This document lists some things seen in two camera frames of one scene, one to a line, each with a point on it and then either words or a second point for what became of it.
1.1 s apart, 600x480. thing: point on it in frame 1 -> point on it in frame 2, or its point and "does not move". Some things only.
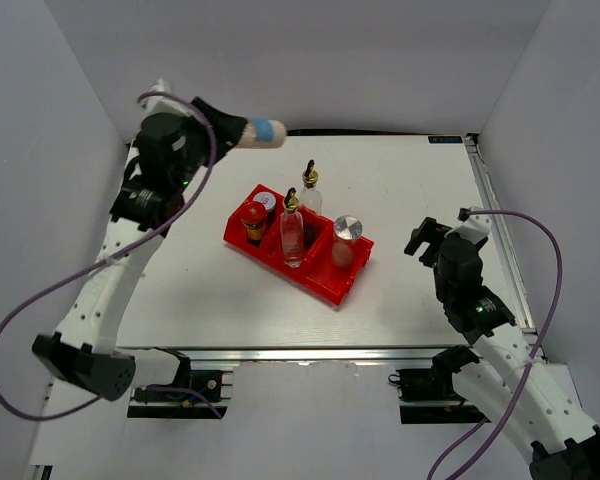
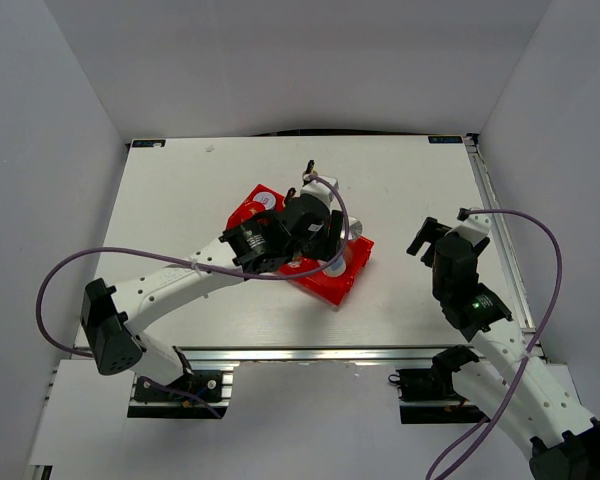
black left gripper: x=227 y=128 -> x=328 y=245
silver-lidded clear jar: x=261 y=133 -> x=336 y=268
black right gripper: x=429 y=232 does not move
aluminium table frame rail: x=503 y=245 does not move
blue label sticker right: x=445 y=139 does not move
